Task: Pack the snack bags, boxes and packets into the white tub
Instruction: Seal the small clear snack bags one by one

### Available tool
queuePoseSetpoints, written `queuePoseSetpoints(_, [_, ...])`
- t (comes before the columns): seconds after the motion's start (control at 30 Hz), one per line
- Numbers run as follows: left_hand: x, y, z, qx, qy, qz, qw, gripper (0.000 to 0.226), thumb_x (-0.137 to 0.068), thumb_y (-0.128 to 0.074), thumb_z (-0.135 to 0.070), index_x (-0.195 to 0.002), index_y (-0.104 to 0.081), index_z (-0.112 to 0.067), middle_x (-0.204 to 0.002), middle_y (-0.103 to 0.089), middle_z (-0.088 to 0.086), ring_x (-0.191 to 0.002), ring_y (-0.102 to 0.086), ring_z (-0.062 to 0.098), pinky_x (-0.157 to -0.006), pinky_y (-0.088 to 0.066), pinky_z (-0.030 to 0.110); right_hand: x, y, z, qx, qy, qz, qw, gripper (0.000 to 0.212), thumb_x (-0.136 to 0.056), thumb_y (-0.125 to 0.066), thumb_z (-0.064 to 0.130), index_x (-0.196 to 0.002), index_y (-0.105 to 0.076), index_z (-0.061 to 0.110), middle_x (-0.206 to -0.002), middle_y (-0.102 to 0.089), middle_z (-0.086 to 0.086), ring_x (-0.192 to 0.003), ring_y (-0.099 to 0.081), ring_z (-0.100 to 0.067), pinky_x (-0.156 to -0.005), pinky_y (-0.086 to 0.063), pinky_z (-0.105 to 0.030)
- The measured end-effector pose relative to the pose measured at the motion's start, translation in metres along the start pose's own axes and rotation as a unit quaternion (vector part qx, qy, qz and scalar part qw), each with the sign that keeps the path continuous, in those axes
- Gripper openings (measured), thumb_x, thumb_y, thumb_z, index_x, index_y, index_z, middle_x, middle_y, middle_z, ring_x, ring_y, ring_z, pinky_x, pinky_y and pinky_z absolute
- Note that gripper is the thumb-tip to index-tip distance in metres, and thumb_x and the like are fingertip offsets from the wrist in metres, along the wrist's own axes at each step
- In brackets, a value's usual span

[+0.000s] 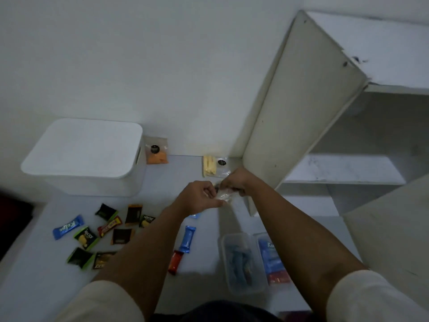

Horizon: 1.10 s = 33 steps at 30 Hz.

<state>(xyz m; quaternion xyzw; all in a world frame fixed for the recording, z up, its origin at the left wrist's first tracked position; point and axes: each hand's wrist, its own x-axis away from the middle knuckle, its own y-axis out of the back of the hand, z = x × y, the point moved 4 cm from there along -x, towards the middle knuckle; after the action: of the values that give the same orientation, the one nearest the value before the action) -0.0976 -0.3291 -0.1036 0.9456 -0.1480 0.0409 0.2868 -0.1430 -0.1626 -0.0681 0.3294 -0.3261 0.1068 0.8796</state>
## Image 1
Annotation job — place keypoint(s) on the white shelf cabinet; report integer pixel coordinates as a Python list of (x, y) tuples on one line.
[(301, 113)]

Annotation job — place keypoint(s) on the red yellow candy bar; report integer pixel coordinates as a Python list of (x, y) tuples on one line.
[(110, 226)]

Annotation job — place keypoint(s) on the person's right forearm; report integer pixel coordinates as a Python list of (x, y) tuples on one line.
[(301, 251)]

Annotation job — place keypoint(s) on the bag of yellow sticks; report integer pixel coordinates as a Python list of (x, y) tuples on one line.
[(209, 165)]

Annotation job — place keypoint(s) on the person's white shirt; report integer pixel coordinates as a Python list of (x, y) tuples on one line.
[(100, 305)]

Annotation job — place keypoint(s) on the small light blue packet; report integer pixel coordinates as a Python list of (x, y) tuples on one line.
[(195, 216)]

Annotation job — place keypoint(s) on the person's left hand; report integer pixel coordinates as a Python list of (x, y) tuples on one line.
[(196, 197)]

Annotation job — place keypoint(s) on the blue twist-end candy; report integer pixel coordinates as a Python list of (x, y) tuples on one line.
[(68, 228)]

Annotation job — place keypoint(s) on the clear bag of dark snacks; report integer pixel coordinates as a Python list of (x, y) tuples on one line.
[(226, 196)]

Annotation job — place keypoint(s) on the dark red blanket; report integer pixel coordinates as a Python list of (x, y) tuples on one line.
[(13, 217)]

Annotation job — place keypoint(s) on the clear bag of orange snacks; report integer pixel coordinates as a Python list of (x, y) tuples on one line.
[(157, 158)]

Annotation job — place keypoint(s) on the clear plastic container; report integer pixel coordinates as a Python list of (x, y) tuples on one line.
[(263, 238), (241, 288)]

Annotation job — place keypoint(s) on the orange red candy bar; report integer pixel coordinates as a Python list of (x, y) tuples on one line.
[(175, 261)]

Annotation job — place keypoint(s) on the small red snack packet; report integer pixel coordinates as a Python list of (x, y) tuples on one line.
[(278, 278)]

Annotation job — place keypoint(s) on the person's left forearm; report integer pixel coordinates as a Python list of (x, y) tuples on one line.
[(140, 254)]

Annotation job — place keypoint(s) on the person's black shorts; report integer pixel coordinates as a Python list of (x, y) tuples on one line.
[(218, 313)]

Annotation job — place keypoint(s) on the person's right hand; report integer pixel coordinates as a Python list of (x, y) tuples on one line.
[(239, 181)]

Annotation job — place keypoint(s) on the long blue candy bar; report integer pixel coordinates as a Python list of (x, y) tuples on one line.
[(187, 239)]

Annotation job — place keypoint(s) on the white lidded storage box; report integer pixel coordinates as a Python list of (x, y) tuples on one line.
[(83, 147)]

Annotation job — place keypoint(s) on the cluster of dark candy packets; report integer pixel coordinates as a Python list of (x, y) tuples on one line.
[(86, 238)]

